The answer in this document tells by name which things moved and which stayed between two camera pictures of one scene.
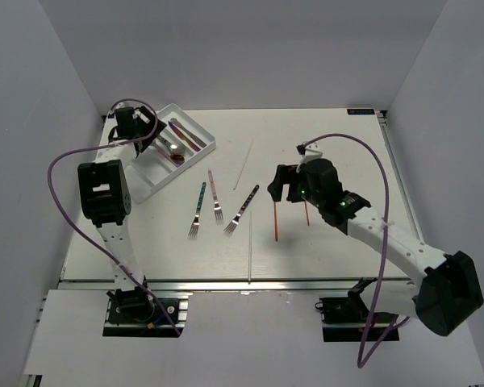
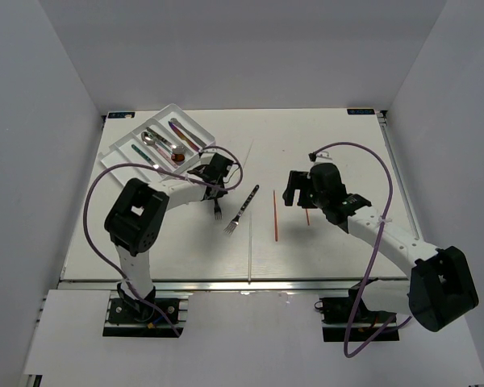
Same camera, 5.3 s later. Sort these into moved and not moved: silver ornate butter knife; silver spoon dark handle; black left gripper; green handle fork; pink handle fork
Moved: black left gripper; green handle fork
Not moved: pink handle fork; silver spoon dark handle; silver ornate butter knife
